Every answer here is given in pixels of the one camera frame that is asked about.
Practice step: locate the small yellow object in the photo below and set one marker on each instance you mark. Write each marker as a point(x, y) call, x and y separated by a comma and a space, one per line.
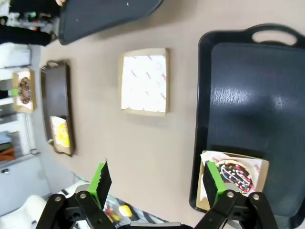
point(125, 210)

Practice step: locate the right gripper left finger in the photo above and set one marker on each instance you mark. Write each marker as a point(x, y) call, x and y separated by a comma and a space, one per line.
point(100, 183)

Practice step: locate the black serving tray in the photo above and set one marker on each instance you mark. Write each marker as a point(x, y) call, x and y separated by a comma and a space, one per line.
point(100, 19)

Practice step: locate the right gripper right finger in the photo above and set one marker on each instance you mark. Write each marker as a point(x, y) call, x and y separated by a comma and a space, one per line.
point(212, 188)

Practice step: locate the chocolate glazed donut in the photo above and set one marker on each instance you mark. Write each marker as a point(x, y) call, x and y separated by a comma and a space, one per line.
point(23, 97)

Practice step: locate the person's right hand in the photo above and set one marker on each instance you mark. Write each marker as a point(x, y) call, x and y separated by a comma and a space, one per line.
point(61, 2)

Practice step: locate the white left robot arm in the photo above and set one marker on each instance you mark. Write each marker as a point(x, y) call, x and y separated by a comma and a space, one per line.
point(33, 207)

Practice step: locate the brown cardboard food box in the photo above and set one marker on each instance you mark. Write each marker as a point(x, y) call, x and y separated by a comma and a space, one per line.
point(262, 176)
point(145, 113)
point(64, 149)
point(23, 108)

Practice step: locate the yellow sprinkled donut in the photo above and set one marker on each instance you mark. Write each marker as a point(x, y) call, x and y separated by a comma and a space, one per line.
point(61, 133)

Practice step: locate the chocolate donut with coloured sprinkles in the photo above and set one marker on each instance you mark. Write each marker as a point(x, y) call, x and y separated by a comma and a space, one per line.
point(238, 176)

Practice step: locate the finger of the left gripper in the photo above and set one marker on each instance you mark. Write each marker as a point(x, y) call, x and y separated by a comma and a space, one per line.
point(14, 92)

